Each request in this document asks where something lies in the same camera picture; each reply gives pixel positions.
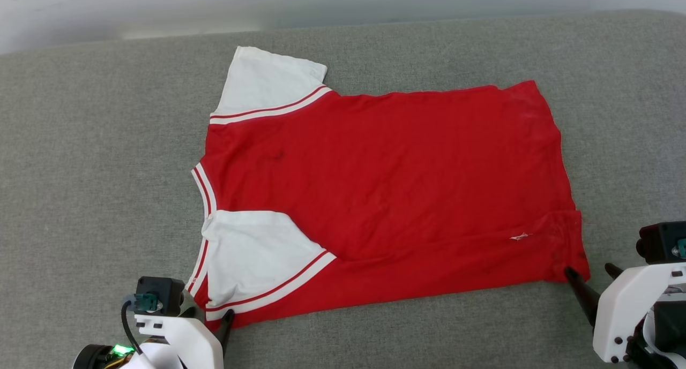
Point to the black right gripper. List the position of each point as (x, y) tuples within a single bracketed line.
[(670, 326)]

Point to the red and white basketball jersey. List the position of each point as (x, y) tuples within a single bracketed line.
[(386, 187)]

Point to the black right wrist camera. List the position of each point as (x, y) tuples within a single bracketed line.
[(662, 243)]

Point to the teal camera connector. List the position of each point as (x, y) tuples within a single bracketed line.
[(146, 303), (682, 248)]

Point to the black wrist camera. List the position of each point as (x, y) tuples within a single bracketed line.
[(662, 243), (161, 288)]

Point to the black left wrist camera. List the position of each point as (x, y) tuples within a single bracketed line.
[(161, 288)]

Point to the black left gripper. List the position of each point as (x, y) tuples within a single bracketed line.
[(94, 358)]

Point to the teal left camera connector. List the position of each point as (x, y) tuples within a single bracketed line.
[(146, 303)]

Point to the white right camera bracket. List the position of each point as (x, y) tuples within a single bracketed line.
[(621, 315)]

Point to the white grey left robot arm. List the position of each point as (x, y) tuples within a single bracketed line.
[(155, 359)]

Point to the teal right camera connector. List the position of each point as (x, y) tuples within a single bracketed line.
[(682, 248)]

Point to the white left camera bracket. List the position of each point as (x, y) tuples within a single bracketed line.
[(187, 337)]

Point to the white camera bracket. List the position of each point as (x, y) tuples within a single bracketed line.
[(187, 337), (621, 315)]

